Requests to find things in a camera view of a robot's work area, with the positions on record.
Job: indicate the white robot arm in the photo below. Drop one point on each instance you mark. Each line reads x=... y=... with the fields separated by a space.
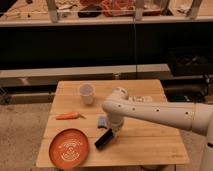
x=194 y=117

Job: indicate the orange carrot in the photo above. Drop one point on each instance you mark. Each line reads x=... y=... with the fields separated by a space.
x=69 y=116

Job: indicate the orange plate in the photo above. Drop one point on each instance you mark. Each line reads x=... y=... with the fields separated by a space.
x=69 y=149

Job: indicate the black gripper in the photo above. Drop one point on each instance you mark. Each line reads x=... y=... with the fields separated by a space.
x=104 y=139

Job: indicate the translucent plastic cup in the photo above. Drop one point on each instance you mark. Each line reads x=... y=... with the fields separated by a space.
x=86 y=92

